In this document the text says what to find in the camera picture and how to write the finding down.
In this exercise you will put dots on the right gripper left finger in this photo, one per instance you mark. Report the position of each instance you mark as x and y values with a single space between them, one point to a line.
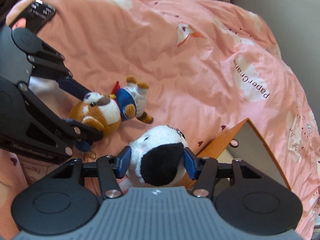
110 168

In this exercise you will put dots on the brown sailor dog plush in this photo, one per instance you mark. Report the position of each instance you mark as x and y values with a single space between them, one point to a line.
105 113

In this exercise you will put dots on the white black dog plush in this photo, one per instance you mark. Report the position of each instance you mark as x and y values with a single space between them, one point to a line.
157 157

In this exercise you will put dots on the smartphone with video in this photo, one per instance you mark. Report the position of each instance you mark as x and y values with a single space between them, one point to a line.
34 17

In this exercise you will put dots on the pink printed duvet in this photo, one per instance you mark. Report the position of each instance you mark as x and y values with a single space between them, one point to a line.
209 65

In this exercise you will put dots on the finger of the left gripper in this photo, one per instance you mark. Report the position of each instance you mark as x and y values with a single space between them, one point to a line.
72 84
82 131

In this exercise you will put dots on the orange cardboard storage box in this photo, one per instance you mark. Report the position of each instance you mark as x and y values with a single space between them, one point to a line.
243 141

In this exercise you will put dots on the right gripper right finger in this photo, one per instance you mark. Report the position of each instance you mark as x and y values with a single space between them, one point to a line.
203 171

